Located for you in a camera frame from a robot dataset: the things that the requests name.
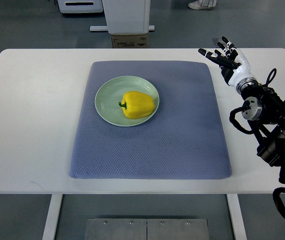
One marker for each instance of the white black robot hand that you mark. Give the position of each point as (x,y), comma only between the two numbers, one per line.
(234,66)

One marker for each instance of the yellow bell pepper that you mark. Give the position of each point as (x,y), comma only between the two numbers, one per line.
(136,105)

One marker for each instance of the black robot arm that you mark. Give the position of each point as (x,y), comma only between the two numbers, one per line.
(263,115)

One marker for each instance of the grey floor plate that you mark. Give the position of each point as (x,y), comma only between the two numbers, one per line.
(217,40)

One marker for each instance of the light green plate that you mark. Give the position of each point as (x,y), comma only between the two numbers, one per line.
(111,93)

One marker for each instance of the striped trouser leg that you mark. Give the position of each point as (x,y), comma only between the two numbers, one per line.
(208,4)

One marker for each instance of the white sneaker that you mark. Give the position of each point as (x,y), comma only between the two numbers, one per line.
(196,6)

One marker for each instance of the blue quilted mat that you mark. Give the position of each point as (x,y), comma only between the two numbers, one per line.
(183,140)

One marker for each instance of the cardboard box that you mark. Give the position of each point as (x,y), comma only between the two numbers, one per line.
(129,41)

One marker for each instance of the right white table leg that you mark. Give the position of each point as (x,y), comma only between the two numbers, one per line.
(236,217)

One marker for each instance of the white table leg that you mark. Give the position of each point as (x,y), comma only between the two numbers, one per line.
(236,217)
(52,218)

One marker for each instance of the white cabinet with slot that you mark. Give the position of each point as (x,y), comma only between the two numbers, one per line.
(80,6)

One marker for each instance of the left white table leg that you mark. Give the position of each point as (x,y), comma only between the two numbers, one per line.
(52,218)

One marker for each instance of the white pedestal base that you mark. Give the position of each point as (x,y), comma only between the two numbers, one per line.
(126,17)

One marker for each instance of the metal base plate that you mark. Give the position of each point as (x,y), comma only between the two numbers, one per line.
(146,229)

